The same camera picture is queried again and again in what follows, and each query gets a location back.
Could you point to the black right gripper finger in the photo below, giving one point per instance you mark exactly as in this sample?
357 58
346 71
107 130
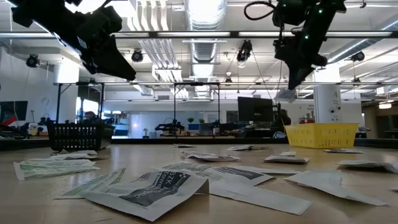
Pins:
298 77

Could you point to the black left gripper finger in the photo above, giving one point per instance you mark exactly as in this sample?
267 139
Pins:
115 62

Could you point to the white bandage strip wrapper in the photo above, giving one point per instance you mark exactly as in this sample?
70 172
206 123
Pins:
351 194
287 153
314 178
280 170
261 197

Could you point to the green-printed bandage wrapper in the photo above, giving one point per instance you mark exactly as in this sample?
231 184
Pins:
71 170
26 172
93 183

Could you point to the black neighbouring robot arm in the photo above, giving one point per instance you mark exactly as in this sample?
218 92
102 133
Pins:
169 127

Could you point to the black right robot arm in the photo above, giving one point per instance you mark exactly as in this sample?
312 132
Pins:
328 15

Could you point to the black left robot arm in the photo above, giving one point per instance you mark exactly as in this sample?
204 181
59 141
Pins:
46 18

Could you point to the white pillar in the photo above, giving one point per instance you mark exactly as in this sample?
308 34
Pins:
328 105

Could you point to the person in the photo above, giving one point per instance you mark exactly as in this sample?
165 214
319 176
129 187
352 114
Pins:
90 116
283 119

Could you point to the black computer monitor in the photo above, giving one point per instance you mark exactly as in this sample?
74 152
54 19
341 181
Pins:
255 109

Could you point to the white blue round object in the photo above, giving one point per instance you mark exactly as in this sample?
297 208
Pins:
279 135

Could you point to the yellow plastic basket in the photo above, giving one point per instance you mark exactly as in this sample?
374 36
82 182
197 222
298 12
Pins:
321 135

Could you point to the black plastic basket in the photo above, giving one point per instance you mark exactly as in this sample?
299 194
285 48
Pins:
77 137

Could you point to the ceiling lamp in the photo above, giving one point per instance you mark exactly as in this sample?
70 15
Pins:
385 106

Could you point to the small green plant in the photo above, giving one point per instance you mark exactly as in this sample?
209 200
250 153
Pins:
190 120

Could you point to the black hanging camera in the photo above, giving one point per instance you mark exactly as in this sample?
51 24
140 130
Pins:
32 61
357 56
244 51
137 56

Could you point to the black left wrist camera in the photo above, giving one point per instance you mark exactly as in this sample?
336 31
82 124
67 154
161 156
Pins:
112 20

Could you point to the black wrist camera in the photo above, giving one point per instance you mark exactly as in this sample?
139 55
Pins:
112 20
289 12

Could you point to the black overhead frame beam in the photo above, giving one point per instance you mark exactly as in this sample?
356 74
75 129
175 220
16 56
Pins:
146 34

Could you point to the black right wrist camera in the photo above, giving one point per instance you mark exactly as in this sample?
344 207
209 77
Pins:
289 12

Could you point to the black neighbouring station frame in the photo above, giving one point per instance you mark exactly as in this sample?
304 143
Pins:
174 105
58 102

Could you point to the silver ventilation duct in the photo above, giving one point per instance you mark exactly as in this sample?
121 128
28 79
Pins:
203 49

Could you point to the black wall screen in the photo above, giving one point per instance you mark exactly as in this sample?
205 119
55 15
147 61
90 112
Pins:
14 110

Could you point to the black aluminium table frame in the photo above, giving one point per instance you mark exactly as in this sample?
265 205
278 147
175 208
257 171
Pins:
186 140

